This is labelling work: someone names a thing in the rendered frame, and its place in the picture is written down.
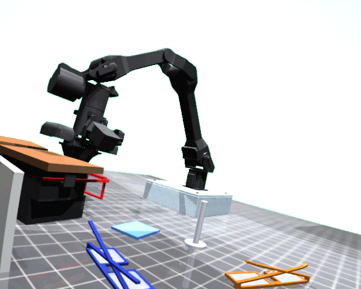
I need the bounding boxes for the light blue flat square plate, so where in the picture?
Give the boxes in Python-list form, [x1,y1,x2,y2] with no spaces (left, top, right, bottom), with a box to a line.
[111,221,160,240]

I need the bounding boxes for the grey flat panel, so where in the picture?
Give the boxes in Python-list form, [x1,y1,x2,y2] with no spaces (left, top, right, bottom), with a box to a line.
[0,156,24,273]

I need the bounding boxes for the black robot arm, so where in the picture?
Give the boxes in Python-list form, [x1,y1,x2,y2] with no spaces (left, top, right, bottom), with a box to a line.
[47,48,215,191]

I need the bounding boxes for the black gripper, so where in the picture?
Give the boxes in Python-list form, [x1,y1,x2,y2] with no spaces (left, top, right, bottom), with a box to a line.
[40,105,119,162]

